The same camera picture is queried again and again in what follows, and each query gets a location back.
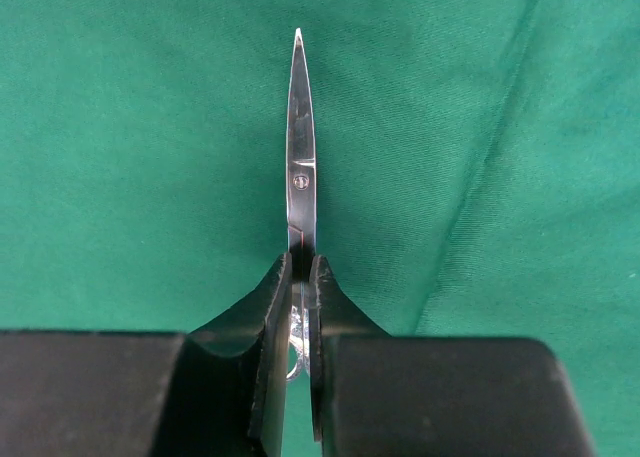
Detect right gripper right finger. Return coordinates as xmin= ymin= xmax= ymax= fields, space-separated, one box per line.
xmin=308 ymin=256 xmax=595 ymax=456

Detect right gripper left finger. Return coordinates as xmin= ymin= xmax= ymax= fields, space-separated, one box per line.
xmin=1 ymin=254 xmax=292 ymax=456

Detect green surgical cloth wrap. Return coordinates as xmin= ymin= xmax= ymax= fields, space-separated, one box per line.
xmin=1 ymin=0 xmax=639 ymax=456

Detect steel surgical scissors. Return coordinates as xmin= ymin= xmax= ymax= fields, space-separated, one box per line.
xmin=285 ymin=29 xmax=317 ymax=382

